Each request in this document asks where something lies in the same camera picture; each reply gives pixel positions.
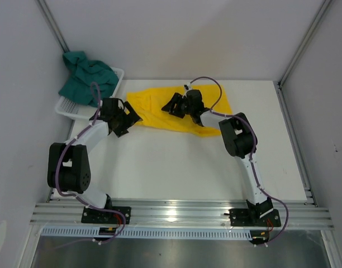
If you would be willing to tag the corner aluminium post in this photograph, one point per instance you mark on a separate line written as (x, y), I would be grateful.
(306, 40)
(52, 24)

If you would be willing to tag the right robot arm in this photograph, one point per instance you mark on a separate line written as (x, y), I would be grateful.
(239, 139)

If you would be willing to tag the left corner aluminium post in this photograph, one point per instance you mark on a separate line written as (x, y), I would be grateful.
(52, 24)

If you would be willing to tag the yellow shorts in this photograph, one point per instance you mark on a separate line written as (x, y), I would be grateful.
(148, 105)

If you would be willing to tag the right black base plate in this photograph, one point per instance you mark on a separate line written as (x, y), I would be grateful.
(243, 218)

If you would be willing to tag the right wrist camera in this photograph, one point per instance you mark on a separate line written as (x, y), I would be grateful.
(187, 88)

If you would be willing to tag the white slotted cable duct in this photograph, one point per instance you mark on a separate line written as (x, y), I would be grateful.
(154, 233)

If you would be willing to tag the right corner aluminium post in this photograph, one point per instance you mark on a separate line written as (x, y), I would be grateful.
(306, 40)

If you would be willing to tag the aluminium rail frame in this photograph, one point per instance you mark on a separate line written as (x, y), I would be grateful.
(180, 214)

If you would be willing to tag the green shorts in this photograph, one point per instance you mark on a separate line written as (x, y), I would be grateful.
(87, 79)

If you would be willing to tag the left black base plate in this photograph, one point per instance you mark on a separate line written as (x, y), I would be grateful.
(92, 216)

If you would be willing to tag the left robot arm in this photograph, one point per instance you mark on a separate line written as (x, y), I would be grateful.
(69, 170)

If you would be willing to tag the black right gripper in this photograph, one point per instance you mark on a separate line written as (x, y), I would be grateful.
(170, 106)

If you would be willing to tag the white plastic basket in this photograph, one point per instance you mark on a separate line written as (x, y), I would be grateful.
(74, 111)

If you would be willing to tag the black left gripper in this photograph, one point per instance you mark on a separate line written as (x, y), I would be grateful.
(132, 116)

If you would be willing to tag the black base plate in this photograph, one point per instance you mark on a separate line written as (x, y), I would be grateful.
(243, 218)
(92, 216)

